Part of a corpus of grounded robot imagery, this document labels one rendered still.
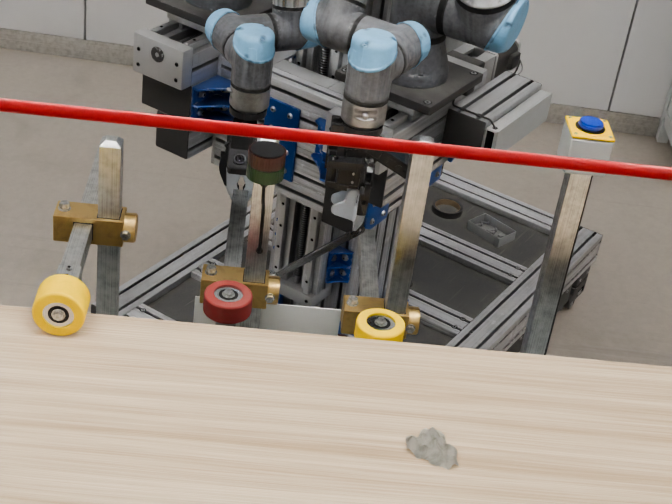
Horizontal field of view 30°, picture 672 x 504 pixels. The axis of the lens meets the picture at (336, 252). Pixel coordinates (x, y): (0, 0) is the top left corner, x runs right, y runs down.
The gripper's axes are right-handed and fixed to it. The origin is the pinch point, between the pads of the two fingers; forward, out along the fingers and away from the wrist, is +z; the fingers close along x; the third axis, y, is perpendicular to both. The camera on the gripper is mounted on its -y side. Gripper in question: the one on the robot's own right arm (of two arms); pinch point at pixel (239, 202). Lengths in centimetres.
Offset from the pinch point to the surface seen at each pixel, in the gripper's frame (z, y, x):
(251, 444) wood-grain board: -8, -77, -6
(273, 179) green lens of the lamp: -28.3, -38.8, -5.4
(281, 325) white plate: 7.0, -29.3, -9.8
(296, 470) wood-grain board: -8, -82, -12
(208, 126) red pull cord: -92, -144, 1
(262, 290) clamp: -3.5, -33.9, -5.6
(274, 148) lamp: -32.1, -35.7, -5.1
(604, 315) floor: 83, 92, -110
